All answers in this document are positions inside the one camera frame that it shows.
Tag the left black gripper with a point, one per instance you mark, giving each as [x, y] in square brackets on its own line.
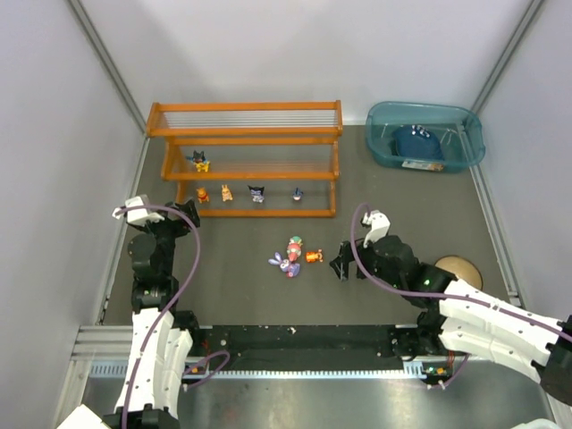
[180, 219]

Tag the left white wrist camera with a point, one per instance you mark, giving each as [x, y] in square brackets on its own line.
[136, 211]

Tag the small blue shark toy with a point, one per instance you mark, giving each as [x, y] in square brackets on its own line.
[297, 194]

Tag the grey slotted cable duct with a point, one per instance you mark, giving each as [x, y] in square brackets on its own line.
[410, 370]

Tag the yellow bear toy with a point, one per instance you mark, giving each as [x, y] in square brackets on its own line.
[202, 195]

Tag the orange tiger toy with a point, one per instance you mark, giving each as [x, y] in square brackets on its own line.
[314, 256]

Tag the orange wooden shelf rack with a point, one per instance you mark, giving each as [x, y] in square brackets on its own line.
[257, 124]

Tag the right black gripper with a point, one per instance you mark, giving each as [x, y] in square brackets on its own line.
[353, 255]

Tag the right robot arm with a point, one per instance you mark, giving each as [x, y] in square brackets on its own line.
[458, 317]

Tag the teal plastic tub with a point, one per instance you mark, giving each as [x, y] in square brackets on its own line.
[458, 129]

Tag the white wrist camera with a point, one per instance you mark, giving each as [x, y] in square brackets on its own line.
[379, 225]
[136, 211]

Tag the red green carrot toy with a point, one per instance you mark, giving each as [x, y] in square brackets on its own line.
[294, 248]

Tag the orange rabbit toy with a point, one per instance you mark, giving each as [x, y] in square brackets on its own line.
[226, 193]

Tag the label card in tub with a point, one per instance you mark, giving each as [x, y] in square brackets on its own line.
[422, 166]

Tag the black yellow dog toy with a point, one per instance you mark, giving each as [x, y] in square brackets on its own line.
[199, 161]

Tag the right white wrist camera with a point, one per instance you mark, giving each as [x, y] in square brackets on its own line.
[379, 225]

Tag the round wooden disc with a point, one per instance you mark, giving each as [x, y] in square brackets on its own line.
[463, 269]

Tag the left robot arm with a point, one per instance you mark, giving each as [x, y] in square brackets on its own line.
[161, 336]

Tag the purple bunny toy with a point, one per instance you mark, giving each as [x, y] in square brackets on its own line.
[291, 269]

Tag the black purple cat toy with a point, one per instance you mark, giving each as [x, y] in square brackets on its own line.
[257, 194]

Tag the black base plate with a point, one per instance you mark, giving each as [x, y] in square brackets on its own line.
[317, 347]

